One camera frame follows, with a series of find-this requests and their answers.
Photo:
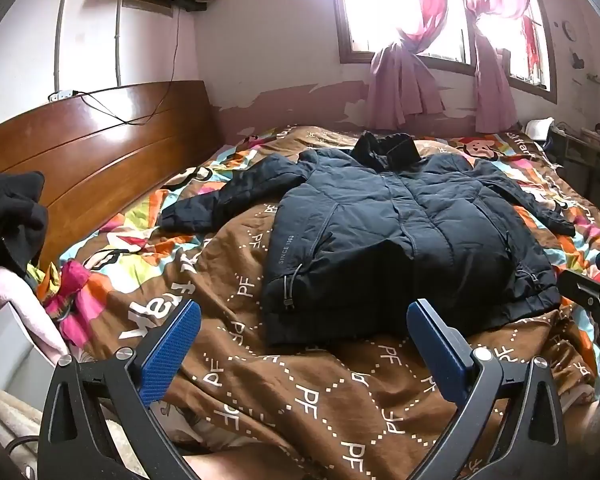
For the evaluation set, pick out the black set-top box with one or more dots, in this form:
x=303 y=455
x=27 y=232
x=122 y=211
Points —
x=192 y=6

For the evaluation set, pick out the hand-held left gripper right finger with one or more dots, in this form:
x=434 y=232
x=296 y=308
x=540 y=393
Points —
x=437 y=350

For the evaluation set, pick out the wooden headboard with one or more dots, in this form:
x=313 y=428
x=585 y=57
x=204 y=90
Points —
x=105 y=150

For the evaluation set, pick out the white wall pipe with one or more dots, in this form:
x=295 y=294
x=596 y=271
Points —
x=58 y=35
x=118 y=40

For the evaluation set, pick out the pink curtain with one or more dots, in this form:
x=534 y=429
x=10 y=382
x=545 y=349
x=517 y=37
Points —
x=490 y=85
x=400 y=85

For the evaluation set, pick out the white bag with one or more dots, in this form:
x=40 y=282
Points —
x=540 y=129

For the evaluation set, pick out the dark navy padded jacket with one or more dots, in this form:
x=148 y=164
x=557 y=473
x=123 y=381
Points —
x=380 y=220

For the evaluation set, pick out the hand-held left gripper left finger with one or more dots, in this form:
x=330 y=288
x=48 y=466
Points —
x=172 y=350

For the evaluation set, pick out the round wall clock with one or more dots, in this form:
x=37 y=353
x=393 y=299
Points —
x=570 y=30

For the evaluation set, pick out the white power strip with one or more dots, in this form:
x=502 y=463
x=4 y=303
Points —
x=61 y=95

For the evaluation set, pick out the cluttered dark desk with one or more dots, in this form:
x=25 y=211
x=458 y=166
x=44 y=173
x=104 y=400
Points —
x=580 y=155

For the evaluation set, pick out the black wall sticker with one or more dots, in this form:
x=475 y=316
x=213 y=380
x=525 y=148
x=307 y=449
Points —
x=577 y=60

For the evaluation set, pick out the pink fluffy cloth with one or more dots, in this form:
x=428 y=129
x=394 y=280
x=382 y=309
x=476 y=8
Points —
x=15 y=305

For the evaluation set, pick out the brown printed blanket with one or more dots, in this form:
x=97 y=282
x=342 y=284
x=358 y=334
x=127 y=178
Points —
x=305 y=410

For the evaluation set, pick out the beige fleece cloth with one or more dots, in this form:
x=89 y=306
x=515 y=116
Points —
x=5 y=410

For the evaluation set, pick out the black clothes pile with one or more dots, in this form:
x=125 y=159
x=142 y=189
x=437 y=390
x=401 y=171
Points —
x=10 y=220

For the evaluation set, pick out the window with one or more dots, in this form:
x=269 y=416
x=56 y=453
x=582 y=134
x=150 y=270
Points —
x=375 y=5

